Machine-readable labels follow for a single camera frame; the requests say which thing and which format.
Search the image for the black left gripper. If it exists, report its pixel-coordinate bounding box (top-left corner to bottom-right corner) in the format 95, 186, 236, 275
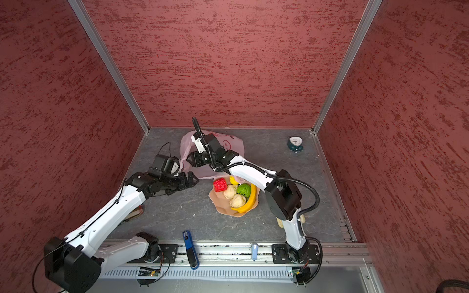
160, 171, 199, 194

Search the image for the red fake apple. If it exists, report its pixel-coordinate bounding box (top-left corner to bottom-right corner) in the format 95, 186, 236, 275
213, 178, 228, 192

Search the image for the pink translucent plastic bag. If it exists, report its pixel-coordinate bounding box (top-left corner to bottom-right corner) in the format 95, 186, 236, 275
179, 130, 245, 180

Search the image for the green fake fruit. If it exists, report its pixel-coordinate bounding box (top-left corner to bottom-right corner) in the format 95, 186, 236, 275
236, 183, 252, 199

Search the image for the beige fake ginger root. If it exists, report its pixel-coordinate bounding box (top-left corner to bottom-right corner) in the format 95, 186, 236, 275
230, 194, 247, 209
223, 184, 238, 200

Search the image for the yellow fake banana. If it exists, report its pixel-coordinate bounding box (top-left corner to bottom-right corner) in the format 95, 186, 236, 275
231, 184, 257, 214

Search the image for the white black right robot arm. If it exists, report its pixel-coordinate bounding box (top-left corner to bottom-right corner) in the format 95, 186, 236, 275
189, 131, 309, 264

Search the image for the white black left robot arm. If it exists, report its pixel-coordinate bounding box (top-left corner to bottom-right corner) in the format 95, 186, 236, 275
43, 155, 199, 293

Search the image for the pink faceted scalloped bowl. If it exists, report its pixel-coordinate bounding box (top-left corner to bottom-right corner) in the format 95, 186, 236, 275
209, 177, 260, 217

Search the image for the striped cylindrical tube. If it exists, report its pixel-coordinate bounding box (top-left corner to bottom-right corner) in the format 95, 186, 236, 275
122, 205, 144, 223

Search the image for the teal twin-bell alarm clock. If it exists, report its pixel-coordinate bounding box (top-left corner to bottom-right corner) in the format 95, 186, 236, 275
287, 137, 304, 153

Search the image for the blue black utility knife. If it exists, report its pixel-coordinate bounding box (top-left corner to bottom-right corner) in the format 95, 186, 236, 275
183, 230, 200, 270

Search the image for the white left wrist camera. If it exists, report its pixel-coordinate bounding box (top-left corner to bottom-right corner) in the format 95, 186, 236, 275
170, 161, 180, 177

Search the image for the black corrugated cable conduit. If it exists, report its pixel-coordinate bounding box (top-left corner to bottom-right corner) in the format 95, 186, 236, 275
191, 116, 324, 284

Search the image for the aluminium front rail base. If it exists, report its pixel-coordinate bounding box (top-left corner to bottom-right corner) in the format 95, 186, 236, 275
104, 241, 374, 283

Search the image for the light blue rail knob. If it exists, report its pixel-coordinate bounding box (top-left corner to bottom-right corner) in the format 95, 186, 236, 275
251, 243, 259, 261

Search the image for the aluminium left corner post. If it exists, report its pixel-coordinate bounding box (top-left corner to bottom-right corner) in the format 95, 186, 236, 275
67, 0, 151, 135

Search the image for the aluminium corner post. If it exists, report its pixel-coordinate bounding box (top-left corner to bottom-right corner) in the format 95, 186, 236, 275
67, 0, 151, 135
312, 0, 382, 136

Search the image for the aluminium right corner post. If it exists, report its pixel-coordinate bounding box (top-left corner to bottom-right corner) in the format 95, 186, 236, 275
312, 0, 382, 136

